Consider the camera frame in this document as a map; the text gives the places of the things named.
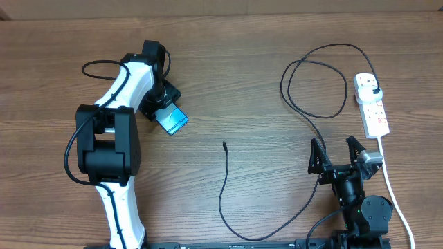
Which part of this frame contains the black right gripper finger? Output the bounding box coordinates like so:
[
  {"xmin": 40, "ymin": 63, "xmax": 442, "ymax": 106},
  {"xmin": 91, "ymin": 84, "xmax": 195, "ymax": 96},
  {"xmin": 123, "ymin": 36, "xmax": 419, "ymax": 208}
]
[
  {"xmin": 308, "ymin": 138, "xmax": 332, "ymax": 174},
  {"xmin": 346, "ymin": 136, "xmax": 365, "ymax": 165}
]

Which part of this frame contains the blue screen smartphone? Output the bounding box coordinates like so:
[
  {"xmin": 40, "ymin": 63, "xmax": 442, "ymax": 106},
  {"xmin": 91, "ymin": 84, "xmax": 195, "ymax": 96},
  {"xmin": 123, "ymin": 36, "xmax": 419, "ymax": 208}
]
[{"xmin": 154, "ymin": 103, "xmax": 188, "ymax": 136}]

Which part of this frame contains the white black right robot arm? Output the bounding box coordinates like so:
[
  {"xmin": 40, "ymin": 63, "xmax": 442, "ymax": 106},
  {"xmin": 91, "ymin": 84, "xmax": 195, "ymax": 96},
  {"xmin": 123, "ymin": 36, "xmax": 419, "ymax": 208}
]
[{"xmin": 301, "ymin": 136, "xmax": 393, "ymax": 249}]

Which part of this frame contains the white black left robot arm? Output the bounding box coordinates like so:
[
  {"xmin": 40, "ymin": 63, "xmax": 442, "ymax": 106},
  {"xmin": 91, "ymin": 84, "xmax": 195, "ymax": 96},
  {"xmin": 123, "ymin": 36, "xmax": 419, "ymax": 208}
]
[{"xmin": 69, "ymin": 40, "xmax": 188, "ymax": 248}]

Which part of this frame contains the white power strip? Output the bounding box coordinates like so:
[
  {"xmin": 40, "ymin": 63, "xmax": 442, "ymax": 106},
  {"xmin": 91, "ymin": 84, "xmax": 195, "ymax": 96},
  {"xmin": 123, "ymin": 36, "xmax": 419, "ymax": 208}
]
[{"xmin": 353, "ymin": 73, "xmax": 390, "ymax": 139}]

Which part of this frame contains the white power strip cord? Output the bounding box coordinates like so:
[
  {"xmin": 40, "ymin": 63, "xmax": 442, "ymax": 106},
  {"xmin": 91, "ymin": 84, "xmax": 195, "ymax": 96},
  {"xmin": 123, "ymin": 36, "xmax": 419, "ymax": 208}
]
[{"xmin": 376, "ymin": 136, "xmax": 416, "ymax": 249}]

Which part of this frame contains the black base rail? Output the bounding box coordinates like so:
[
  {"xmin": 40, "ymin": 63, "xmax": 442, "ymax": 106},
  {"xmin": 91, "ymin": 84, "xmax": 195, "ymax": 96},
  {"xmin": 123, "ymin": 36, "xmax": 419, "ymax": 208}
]
[{"xmin": 145, "ymin": 237, "xmax": 392, "ymax": 249}]

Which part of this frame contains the black charger cable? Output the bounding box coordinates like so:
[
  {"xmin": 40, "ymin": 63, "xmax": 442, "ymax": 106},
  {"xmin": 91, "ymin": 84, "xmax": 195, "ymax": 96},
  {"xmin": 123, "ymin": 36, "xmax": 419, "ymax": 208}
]
[{"xmin": 218, "ymin": 43, "xmax": 381, "ymax": 242}]

